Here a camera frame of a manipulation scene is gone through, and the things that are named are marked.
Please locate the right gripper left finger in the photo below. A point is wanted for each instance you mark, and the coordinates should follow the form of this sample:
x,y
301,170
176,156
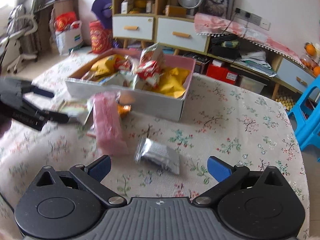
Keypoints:
x,y
89,179

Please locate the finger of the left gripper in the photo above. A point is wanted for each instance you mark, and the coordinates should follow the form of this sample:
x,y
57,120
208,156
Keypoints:
x,y
32,116
25,87

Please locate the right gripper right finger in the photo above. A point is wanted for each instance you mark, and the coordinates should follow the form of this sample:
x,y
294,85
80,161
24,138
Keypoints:
x,y
228,179

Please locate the pale green cake packet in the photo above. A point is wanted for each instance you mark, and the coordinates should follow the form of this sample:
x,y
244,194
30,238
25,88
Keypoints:
x,y
78,110

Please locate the silver foil snack packet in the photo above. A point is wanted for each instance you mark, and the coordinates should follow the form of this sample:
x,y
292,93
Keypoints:
x,y
159,154

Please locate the red white candy packet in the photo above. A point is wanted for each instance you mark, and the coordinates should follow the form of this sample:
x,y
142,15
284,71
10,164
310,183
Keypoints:
x,y
123,64

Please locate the pink snack packet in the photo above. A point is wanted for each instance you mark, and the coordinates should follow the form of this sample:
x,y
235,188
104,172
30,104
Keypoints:
x,y
107,125

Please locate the floral tablecloth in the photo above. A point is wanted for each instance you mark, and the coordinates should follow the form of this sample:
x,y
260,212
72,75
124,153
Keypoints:
x,y
233,124

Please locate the white office chair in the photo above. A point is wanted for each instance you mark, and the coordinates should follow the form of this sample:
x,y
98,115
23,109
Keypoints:
x,y
22,25

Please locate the white shopping bag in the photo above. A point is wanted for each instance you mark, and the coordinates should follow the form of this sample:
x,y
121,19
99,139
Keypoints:
x,y
70,39

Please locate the orange small snack packet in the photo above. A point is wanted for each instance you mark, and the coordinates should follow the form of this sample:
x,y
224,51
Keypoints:
x,y
123,110

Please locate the yellow snack packet left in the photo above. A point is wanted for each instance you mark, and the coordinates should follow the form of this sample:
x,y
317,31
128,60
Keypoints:
x,y
107,66

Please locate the yellow snack packet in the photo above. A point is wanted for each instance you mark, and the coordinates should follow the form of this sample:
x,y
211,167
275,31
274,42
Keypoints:
x,y
107,66
171,82

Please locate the red cartoon bucket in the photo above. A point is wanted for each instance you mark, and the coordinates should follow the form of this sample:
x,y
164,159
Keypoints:
x,y
101,38

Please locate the wooden desk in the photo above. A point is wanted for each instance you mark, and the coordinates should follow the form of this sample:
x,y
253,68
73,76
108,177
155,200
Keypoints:
x,y
47,10

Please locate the blue plastic stool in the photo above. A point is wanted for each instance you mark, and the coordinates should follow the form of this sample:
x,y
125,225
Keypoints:
x,y
307,120

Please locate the red storage box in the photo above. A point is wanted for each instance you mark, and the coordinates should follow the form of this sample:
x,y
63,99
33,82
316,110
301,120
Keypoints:
x,y
221,74

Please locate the purple plush toy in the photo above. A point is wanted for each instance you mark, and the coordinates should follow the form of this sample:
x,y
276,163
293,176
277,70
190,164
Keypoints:
x,y
103,11

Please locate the yellow snack packet right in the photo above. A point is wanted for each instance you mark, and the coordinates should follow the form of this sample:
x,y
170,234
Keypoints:
x,y
171,82

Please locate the pink white cardboard box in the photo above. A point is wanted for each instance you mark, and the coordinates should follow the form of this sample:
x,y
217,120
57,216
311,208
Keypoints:
x,y
134,91

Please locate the low wooden tv bench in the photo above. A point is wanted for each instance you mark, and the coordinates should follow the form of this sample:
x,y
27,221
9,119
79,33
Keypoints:
x,y
260,62

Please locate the red white nut packet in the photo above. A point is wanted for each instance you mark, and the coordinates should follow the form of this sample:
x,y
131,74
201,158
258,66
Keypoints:
x,y
151,64

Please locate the white wooden drawer cabinet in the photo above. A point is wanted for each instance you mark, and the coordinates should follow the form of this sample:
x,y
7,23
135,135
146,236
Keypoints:
x,y
145,21

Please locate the oranges on bench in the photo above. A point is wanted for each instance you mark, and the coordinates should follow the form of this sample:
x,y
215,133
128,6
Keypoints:
x,y
311,57

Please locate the pink floral cloth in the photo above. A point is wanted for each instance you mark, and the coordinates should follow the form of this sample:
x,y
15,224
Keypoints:
x,y
209,25

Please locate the brown cardboard box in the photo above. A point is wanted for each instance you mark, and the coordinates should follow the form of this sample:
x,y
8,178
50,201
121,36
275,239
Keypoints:
x,y
175,11

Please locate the wall power outlets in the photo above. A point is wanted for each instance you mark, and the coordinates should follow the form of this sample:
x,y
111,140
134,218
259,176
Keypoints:
x,y
252,18

